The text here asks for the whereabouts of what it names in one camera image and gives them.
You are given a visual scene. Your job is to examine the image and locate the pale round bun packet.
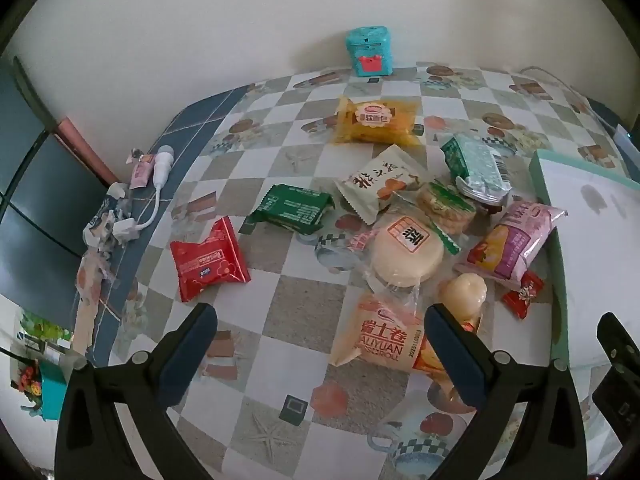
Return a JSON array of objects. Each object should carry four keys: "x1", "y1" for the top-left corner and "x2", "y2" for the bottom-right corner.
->
[{"x1": 439, "y1": 272, "x2": 488, "y2": 333}]

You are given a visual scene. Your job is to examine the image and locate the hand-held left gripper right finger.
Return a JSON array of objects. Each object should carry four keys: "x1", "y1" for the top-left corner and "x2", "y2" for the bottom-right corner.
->
[{"x1": 424, "y1": 303, "x2": 588, "y2": 480}]

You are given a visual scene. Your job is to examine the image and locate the white charger with cable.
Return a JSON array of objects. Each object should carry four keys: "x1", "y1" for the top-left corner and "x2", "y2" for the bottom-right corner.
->
[{"x1": 112, "y1": 145, "x2": 176, "y2": 248}]

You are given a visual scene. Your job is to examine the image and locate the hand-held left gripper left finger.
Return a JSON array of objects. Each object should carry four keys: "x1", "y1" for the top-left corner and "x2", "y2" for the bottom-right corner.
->
[{"x1": 54, "y1": 302, "x2": 218, "y2": 480}]

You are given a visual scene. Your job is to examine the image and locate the teal box with flowers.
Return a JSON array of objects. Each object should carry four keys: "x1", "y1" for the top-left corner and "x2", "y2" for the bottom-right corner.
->
[{"x1": 12, "y1": 310, "x2": 86, "y2": 421}]

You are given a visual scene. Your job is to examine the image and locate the small pink packet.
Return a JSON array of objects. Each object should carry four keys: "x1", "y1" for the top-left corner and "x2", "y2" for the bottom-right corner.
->
[{"x1": 125, "y1": 149, "x2": 157, "y2": 190}]

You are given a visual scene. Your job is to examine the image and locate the white power bank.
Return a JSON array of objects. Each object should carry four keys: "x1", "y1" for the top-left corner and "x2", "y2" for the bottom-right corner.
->
[{"x1": 614, "y1": 124, "x2": 640, "y2": 161}]

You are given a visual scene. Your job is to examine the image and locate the clear rice cracker packet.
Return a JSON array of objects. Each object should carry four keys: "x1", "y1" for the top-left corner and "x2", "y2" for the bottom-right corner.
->
[{"x1": 400, "y1": 180, "x2": 478, "y2": 256}]

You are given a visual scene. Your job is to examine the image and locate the white pastry packet orange print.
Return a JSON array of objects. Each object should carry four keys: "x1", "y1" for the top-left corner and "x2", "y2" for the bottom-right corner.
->
[{"x1": 334, "y1": 144, "x2": 421, "y2": 226}]

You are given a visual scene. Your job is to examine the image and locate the yellow bread packet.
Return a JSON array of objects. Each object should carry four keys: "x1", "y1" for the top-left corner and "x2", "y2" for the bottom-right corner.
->
[{"x1": 334, "y1": 96, "x2": 423, "y2": 147}]

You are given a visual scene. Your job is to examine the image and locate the peach swiss roll packet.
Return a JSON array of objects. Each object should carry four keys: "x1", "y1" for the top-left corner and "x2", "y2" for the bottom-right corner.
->
[{"x1": 329, "y1": 292, "x2": 451, "y2": 376}]

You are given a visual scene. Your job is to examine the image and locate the dark green snack packet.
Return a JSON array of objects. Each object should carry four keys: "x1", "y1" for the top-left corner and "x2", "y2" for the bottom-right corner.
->
[{"x1": 247, "y1": 184, "x2": 336, "y2": 235}]

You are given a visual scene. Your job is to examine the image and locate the mint green snack packet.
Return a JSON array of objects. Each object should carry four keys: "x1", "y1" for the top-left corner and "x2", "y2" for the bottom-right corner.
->
[{"x1": 440, "y1": 135, "x2": 513, "y2": 201}]

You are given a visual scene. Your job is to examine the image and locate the white cable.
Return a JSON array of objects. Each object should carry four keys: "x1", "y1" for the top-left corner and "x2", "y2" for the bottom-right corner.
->
[{"x1": 520, "y1": 66, "x2": 618, "y2": 133}]

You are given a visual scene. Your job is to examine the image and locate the small red candy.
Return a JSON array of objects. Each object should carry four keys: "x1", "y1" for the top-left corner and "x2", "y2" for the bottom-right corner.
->
[{"x1": 501, "y1": 270, "x2": 546, "y2": 320}]

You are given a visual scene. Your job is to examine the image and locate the dark blue cabinet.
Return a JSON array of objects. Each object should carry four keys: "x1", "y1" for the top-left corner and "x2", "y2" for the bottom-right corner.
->
[{"x1": 0, "y1": 57, "x2": 118, "y2": 301}]

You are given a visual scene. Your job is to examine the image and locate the pink snack packet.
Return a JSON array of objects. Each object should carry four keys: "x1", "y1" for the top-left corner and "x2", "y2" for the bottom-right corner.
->
[{"x1": 455, "y1": 200, "x2": 568, "y2": 288}]

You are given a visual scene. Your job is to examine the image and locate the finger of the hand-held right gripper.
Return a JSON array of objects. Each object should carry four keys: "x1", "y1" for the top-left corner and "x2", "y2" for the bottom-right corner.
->
[{"x1": 597, "y1": 312, "x2": 640, "y2": 378}]

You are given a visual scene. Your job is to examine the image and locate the round white cake packet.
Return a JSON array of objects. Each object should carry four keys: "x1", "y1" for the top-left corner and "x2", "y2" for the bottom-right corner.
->
[{"x1": 362, "y1": 205, "x2": 451, "y2": 306}]

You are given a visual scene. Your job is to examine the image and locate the crumpled wrappers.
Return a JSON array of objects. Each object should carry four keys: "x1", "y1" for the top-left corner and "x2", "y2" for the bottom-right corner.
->
[{"x1": 75, "y1": 185, "x2": 132, "y2": 306}]

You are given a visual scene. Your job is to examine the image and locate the white tray teal rim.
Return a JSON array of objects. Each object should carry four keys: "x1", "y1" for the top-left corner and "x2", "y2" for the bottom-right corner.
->
[{"x1": 529, "y1": 149, "x2": 640, "y2": 376}]

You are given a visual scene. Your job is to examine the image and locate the teal tin box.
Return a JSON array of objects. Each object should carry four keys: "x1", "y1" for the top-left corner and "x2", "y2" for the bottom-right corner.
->
[{"x1": 345, "y1": 26, "x2": 393, "y2": 77}]

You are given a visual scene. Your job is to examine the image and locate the red snack packet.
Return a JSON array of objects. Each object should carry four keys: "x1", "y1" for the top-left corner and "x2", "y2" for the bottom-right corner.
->
[{"x1": 169, "y1": 216, "x2": 251, "y2": 304}]

